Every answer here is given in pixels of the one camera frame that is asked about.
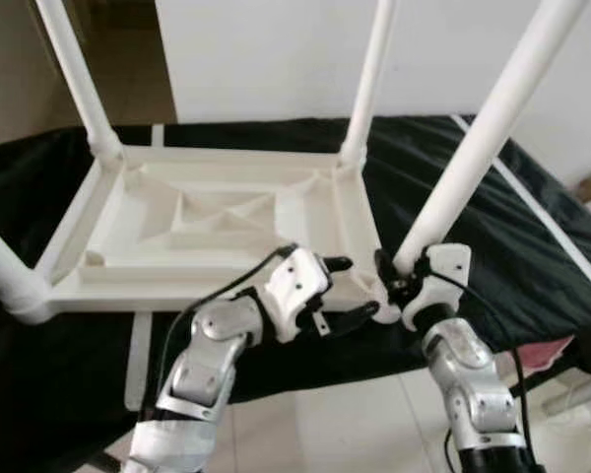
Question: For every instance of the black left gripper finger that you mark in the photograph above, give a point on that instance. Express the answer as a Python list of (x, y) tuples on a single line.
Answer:
[(337, 264), (353, 317)]

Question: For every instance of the white plastic table top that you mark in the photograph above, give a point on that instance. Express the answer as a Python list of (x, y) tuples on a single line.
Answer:
[(177, 197)]

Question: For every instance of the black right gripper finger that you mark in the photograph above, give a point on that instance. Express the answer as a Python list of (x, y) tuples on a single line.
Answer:
[(423, 264), (386, 270)]

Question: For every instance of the pink soft item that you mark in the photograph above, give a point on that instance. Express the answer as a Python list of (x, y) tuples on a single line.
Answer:
[(547, 352)]

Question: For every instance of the black table cloth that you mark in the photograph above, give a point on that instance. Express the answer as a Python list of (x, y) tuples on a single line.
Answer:
[(30, 187)]

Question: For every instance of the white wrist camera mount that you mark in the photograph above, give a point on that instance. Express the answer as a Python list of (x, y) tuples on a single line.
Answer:
[(295, 286), (448, 271)]

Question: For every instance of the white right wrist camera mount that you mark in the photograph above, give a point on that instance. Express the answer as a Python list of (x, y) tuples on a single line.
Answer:
[(448, 271)]

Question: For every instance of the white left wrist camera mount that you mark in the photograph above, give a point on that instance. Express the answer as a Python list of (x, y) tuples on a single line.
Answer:
[(295, 286)]

